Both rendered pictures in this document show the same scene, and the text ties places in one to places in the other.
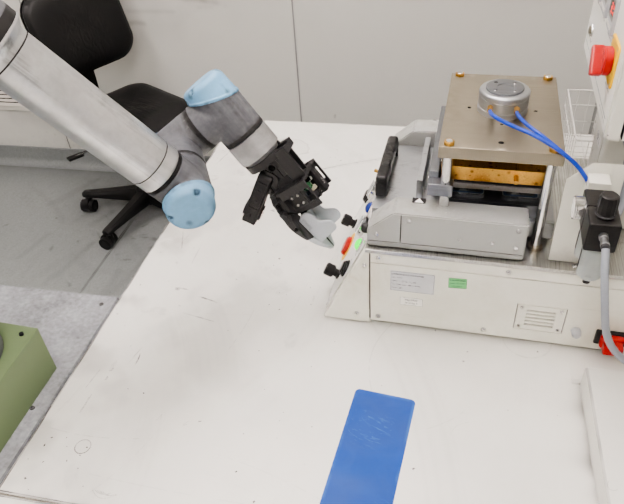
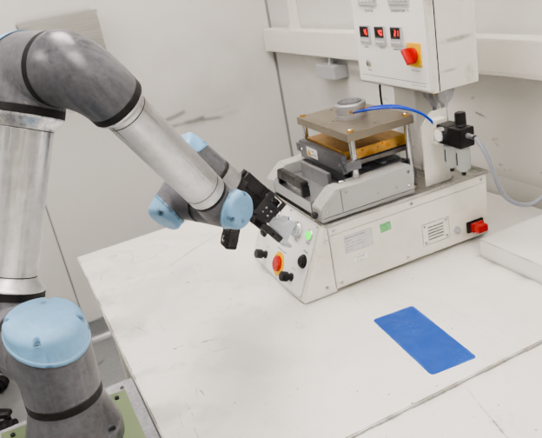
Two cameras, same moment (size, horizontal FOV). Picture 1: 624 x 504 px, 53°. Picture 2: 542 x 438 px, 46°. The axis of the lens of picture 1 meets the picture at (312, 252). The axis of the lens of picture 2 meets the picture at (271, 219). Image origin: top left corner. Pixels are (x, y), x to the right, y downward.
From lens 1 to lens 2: 0.80 m
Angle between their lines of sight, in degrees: 35
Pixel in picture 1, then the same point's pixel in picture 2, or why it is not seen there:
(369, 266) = (328, 241)
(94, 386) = (188, 422)
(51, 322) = not seen: hidden behind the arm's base
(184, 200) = (239, 201)
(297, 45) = (51, 216)
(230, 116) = (213, 158)
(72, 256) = not seen: outside the picture
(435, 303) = (375, 250)
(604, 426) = (518, 252)
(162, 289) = (162, 355)
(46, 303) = not seen: hidden behind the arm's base
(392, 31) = (132, 177)
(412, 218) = (347, 189)
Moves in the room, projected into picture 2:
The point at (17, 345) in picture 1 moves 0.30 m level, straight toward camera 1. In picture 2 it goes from (123, 404) to (291, 412)
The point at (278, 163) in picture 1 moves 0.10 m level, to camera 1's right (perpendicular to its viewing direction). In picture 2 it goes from (247, 187) to (282, 171)
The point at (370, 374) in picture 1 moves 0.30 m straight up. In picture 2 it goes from (371, 310) to (353, 184)
